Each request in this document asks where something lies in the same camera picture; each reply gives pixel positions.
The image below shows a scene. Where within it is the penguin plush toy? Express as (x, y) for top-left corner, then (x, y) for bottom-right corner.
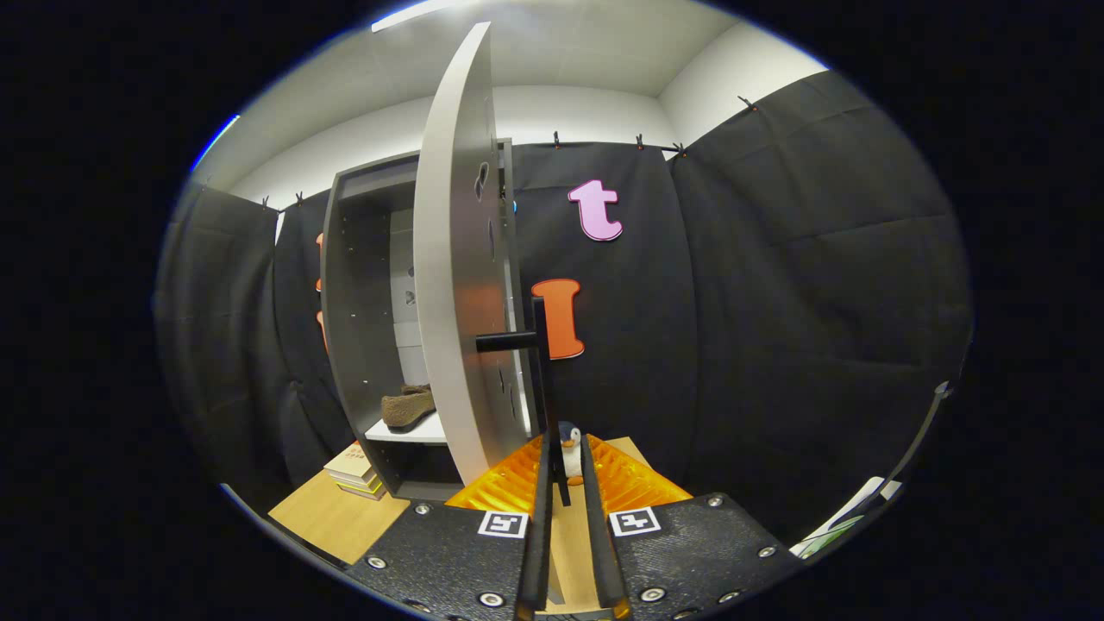
(556, 421), (586, 486)

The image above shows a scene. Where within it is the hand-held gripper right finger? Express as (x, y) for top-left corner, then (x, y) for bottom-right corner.
(580, 434), (807, 621)

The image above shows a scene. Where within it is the ceiling light panel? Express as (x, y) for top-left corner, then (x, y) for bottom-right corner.
(371, 0), (484, 34)

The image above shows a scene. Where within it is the black backdrop cloth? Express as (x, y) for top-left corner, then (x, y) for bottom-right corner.
(155, 69), (975, 553)

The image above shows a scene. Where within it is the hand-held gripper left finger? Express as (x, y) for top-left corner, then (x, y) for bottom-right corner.
(345, 431), (555, 621)

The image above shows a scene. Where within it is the dark grey shoe cabinet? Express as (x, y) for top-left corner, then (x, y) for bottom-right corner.
(319, 138), (518, 503)

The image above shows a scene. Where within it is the black door handle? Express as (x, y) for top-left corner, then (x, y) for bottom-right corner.
(476, 296), (572, 508)

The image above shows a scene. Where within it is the brown fuzzy shoe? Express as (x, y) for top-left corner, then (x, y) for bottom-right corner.
(381, 385), (436, 432)

